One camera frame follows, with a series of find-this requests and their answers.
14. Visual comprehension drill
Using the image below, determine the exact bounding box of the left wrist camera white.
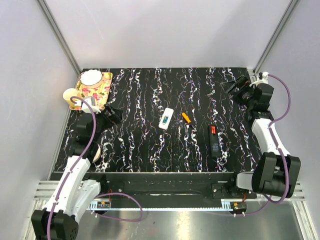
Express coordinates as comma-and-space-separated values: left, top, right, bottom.
81, 96, 102, 114

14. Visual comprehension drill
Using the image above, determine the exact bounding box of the white scalloped bowl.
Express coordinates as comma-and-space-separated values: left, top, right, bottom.
79, 69, 103, 86

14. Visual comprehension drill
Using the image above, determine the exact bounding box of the cream bowl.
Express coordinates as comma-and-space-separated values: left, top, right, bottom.
92, 146, 102, 163

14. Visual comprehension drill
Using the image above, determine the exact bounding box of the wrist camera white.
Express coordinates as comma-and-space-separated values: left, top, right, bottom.
81, 96, 102, 114
249, 71, 269, 87

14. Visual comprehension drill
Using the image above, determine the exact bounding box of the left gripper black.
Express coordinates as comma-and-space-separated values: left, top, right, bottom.
90, 103, 123, 141

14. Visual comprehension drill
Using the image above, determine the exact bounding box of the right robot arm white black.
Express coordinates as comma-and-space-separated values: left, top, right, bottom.
222, 73, 301, 203

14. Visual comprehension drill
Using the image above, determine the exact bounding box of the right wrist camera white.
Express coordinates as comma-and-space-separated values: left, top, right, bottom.
249, 71, 269, 87

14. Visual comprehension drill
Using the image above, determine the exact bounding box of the black remote control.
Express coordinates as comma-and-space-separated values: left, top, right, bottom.
208, 125, 222, 158

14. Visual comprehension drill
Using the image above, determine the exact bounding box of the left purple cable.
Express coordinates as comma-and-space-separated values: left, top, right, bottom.
46, 96, 145, 240

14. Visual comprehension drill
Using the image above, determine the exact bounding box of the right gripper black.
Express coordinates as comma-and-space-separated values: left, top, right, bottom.
219, 75, 255, 109

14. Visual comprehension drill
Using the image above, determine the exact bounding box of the white remote control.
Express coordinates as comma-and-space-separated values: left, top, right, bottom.
158, 108, 174, 130

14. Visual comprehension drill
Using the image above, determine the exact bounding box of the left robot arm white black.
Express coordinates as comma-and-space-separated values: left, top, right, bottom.
31, 104, 123, 240

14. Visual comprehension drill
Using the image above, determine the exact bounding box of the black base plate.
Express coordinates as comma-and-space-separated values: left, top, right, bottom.
84, 172, 257, 211

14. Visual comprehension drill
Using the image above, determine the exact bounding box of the floral pink yellow tray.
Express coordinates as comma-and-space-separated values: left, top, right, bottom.
75, 72, 113, 111

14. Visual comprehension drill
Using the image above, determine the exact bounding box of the yellow mug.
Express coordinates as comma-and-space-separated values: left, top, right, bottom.
62, 88, 82, 108

